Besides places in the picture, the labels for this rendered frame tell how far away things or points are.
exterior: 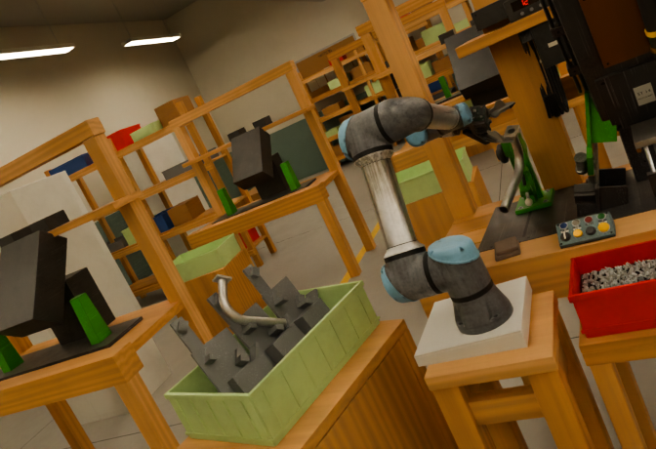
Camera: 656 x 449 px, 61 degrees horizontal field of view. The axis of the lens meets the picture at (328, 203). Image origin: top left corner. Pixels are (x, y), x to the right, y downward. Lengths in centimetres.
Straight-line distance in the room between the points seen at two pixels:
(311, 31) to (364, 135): 1103
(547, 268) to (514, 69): 80
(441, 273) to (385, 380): 54
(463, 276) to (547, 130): 98
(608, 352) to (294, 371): 83
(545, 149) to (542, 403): 110
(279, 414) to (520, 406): 64
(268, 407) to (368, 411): 33
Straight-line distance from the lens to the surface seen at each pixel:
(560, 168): 232
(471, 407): 155
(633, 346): 151
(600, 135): 190
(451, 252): 142
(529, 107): 226
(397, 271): 150
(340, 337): 186
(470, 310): 148
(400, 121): 151
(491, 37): 212
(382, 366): 187
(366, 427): 181
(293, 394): 171
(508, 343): 147
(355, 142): 155
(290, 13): 1269
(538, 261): 179
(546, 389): 147
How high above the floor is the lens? 160
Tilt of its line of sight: 10 degrees down
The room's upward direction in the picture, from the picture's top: 25 degrees counter-clockwise
